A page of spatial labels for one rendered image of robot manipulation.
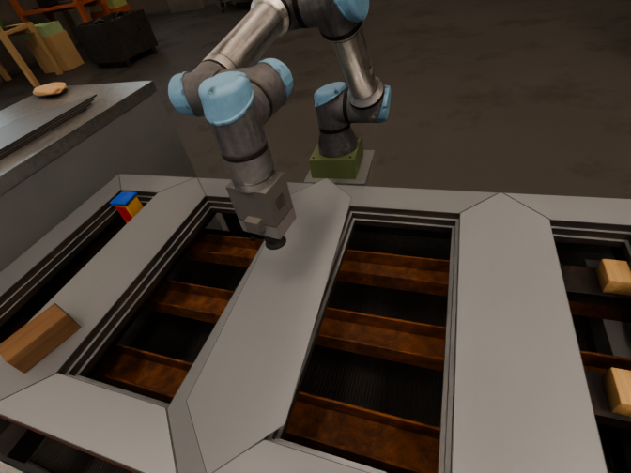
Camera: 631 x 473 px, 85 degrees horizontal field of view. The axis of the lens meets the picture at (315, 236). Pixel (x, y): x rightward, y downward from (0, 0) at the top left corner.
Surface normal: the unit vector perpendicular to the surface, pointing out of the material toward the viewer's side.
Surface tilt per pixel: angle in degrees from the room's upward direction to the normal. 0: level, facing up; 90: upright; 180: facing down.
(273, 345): 0
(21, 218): 90
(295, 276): 0
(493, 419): 0
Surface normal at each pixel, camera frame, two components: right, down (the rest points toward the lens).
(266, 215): -0.44, 0.66
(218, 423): -0.15, -0.73
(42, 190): 0.94, 0.10
